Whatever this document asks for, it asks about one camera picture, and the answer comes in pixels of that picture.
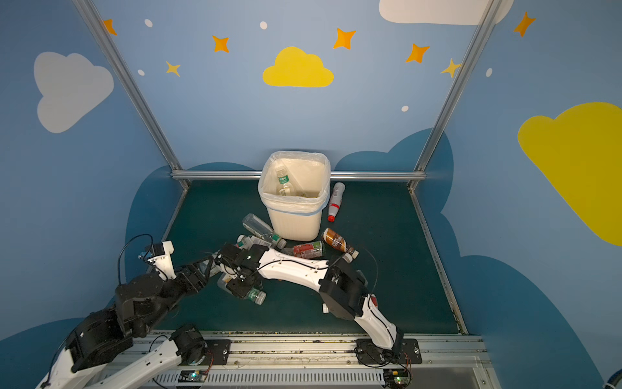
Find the square clear bottle green cap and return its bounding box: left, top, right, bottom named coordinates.
left=217, top=273, right=267, bottom=306

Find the red label clear bottle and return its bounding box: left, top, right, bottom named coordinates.
left=282, top=241, right=325, bottom=259

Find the clear bottle green band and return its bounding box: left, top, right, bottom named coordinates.
left=275, top=165, right=291, bottom=191

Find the yellow red label bottle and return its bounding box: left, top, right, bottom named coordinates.
left=322, top=295, right=377, bottom=314

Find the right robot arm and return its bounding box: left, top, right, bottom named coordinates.
left=215, top=245, right=403, bottom=356

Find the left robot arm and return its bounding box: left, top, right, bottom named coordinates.
left=38, top=260, right=213, bottom=388

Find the white plastic trash bin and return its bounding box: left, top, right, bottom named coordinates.
left=258, top=151, right=331, bottom=242

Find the clear empty bottle green cap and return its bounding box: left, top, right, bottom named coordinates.
left=242, top=213, right=287, bottom=250

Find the brown Nescafe coffee bottle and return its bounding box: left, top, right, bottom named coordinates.
left=322, top=228, right=359, bottom=262

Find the left controller board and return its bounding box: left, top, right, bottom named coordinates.
left=178, top=371, right=208, bottom=384

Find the controller board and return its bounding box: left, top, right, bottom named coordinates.
left=382, top=369, right=411, bottom=389
left=178, top=371, right=208, bottom=384

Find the white bottle red cap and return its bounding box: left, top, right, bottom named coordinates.
left=327, top=183, right=346, bottom=222

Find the right controller board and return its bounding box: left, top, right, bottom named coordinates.
left=382, top=369, right=411, bottom=389

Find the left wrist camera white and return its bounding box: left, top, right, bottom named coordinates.
left=144, top=241, right=177, bottom=281

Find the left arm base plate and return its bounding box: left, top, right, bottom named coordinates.
left=196, top=339, right=232, bottom=366

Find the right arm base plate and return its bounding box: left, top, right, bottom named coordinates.
left=354, top=339, right=423, bottom=366

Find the aluminium rail frame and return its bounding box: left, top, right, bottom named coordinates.
left=82, top=330, right=501, bottom=389

